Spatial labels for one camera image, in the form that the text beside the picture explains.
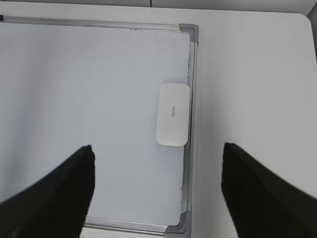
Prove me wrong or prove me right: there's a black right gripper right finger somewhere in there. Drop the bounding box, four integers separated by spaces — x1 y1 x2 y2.
221 142 317 238

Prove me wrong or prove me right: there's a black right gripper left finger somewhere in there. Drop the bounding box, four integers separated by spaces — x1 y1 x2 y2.
0 145 95 238

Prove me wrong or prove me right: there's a white board eraser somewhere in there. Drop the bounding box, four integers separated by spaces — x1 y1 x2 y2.
156 83 190 147

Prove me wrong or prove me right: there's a white board with grey frame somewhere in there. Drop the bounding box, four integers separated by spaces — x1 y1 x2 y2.
0 14 199 238

